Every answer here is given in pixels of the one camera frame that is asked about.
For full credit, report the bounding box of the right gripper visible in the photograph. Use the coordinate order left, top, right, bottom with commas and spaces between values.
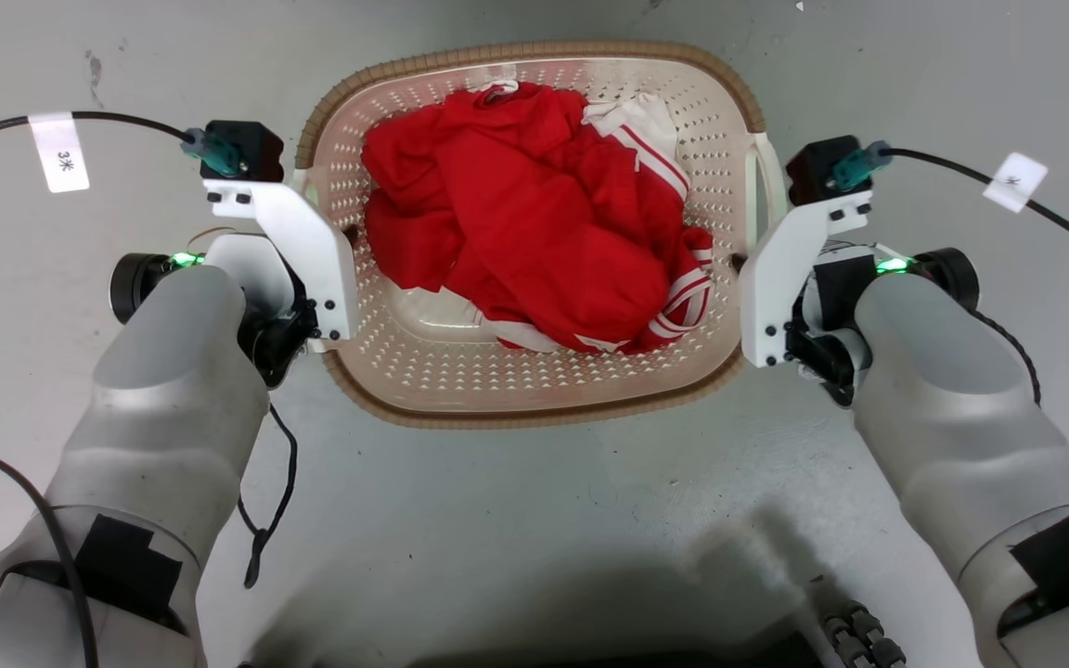
729, 253, 879, 409

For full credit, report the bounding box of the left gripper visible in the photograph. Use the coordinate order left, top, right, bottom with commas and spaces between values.
206, 226, 358, 387

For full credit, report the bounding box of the beige plastic laundry basket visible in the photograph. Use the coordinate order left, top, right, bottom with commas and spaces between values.
295, 40, 788, 430

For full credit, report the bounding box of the white left camera bracket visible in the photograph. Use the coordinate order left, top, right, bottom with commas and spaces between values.
203, 179, 359, 342

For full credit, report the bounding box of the white camera bracket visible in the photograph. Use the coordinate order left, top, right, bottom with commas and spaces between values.
203, 179, 359, 342
741, 190, 872, 369

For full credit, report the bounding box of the white right camera bracket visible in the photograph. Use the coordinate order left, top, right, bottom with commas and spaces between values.
741, 190, 872, 369

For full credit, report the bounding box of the black dangling braided cable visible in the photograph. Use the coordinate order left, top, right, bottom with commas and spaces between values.
238, 404, 300, 590

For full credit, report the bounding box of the black right camera cable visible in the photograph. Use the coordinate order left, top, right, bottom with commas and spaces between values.
827, 141, 1069, 276

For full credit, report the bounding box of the black camera cable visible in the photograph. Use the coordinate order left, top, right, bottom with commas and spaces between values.
827, 141, 1069, 276
0, 111, 243, 177

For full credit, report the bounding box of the black left camera cable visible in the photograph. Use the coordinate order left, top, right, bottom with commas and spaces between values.
0, 111, 243, 177

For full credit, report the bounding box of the small white cable tag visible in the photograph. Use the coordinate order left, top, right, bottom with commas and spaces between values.
983, 152, 1049, 214

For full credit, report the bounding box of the white printed cable tag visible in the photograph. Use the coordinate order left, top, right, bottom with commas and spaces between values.
29, 113, 90, 194

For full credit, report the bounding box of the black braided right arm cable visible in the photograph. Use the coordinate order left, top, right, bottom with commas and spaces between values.
969, 309, 1042, 406

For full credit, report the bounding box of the black corrugated cable conduit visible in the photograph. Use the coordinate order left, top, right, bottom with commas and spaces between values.
818, 603, 908, 668

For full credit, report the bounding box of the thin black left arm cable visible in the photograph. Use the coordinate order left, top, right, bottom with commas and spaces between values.
0, 422, 99, 668

